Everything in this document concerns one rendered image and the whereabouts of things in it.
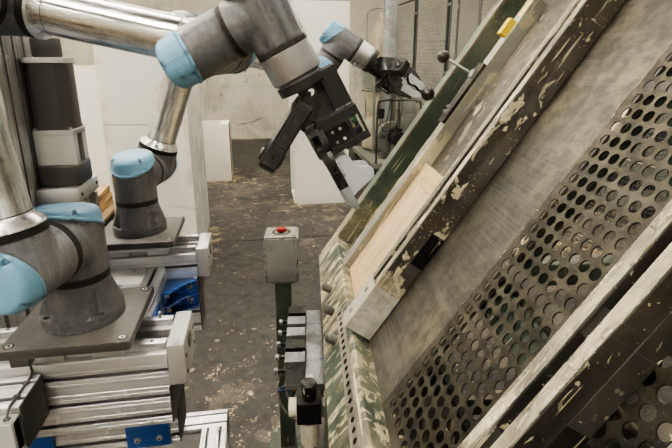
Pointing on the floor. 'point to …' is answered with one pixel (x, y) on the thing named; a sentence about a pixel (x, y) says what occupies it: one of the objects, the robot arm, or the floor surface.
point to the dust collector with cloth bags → (382, 113)
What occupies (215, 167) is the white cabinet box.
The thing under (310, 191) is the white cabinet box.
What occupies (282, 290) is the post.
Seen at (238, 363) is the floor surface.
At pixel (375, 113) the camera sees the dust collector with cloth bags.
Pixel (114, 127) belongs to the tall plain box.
